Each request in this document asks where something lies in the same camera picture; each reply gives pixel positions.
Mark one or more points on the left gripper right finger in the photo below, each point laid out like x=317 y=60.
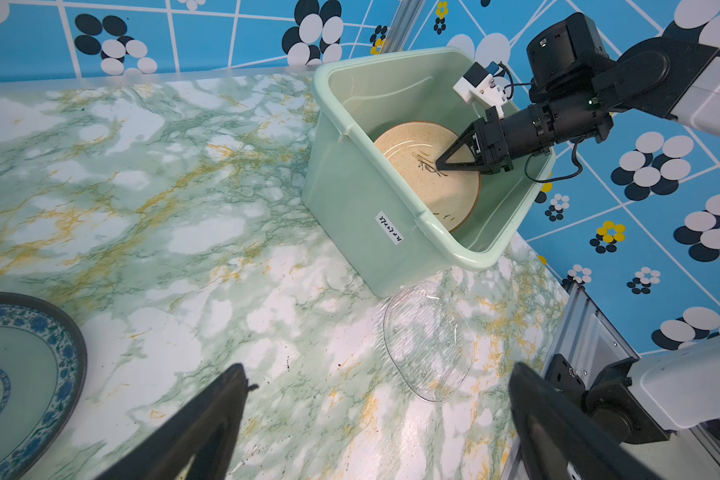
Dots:
x=557 y=441

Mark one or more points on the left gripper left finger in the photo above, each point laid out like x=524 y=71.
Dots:
x=199 y=440

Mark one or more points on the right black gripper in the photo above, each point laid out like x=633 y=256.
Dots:
x=485 y=150

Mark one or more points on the beige bamboo print plate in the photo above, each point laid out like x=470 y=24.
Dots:
x=412 y=148

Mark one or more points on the light green plastic bin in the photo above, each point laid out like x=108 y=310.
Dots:
x=373 y=184

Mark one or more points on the blue patterned small plate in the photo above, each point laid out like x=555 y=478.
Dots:
x=43 y=365

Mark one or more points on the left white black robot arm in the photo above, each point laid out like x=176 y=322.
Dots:
x=672 y=391

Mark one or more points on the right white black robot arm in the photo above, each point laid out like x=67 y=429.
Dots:
x=576 y=89

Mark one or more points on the clear glass plate right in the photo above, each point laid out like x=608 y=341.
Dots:
x=429 y=342

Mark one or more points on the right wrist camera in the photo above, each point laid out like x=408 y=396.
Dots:
x=477 y=84

